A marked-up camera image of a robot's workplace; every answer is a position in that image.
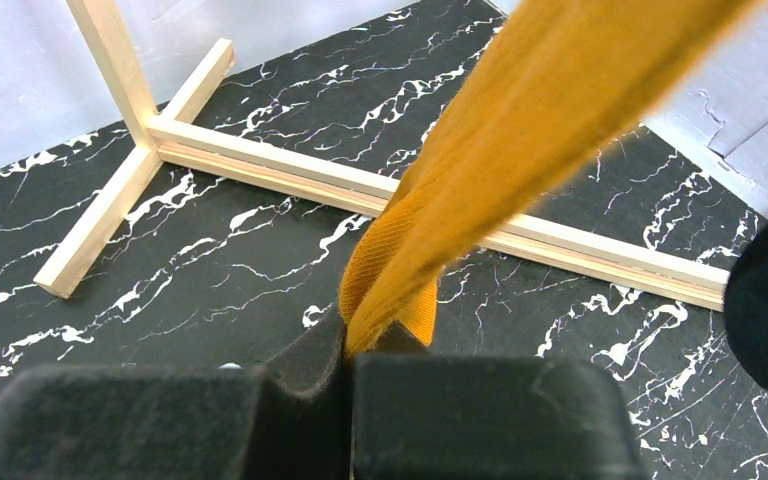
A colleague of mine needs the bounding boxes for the wooden clothes rack frame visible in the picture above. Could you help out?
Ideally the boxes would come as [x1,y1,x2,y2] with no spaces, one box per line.
[34,1,729,311]

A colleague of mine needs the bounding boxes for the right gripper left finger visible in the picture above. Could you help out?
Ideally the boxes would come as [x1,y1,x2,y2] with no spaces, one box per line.
[0,315,351,479]

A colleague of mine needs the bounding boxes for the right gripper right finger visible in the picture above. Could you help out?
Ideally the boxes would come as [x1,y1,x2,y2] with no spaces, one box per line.
[351,325,646,479]

